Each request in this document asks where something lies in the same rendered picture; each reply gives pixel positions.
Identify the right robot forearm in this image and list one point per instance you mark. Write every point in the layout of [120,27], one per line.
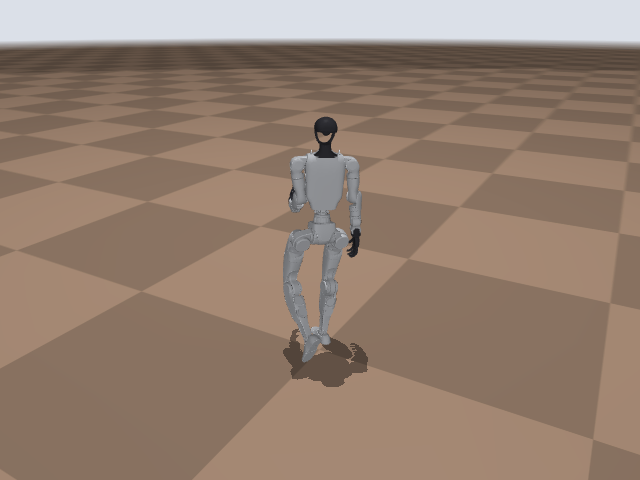
[355,213]

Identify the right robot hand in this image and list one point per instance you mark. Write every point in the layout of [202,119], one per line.
[355,245]

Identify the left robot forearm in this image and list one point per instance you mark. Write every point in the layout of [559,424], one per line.
[293,204]

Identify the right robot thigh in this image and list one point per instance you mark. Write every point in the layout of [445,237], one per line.
[331,258]

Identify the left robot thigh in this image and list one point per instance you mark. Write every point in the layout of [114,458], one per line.
[298,242]

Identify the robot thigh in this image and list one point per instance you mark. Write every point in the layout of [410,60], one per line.
[298,242]
[331,258]

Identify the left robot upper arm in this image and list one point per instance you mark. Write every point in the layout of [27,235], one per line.
[297,164]

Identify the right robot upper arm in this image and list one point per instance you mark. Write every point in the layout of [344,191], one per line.
[352,166]

